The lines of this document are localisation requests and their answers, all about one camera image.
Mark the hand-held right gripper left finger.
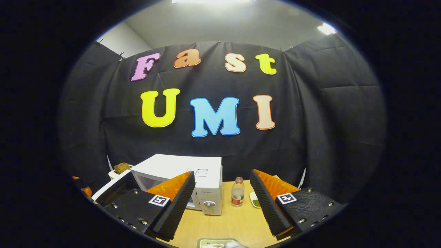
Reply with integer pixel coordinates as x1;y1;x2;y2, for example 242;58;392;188
103;170;196;241

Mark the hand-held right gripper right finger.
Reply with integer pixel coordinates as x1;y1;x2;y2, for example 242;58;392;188
249;169;348;241

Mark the white microwave oven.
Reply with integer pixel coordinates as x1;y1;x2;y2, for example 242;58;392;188
91;154;223;216

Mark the white divided dish with beans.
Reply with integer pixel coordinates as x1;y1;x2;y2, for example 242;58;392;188
249;191;262;208

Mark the clear plastic bottle red label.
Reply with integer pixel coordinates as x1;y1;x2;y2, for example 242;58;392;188
231;177;245;207

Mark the white toaster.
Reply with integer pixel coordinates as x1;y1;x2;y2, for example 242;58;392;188
109;168;133;181

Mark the pale green rectangular plate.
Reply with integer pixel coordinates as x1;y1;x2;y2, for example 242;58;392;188
196;238;240;248

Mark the black backdrop cloth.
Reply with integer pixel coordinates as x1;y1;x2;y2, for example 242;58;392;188
59;33;386;204

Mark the small ceiling light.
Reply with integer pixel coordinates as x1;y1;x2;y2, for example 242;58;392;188
317;22;337;35

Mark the large ceiling light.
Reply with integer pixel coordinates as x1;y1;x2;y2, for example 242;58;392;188
172;0;255;4

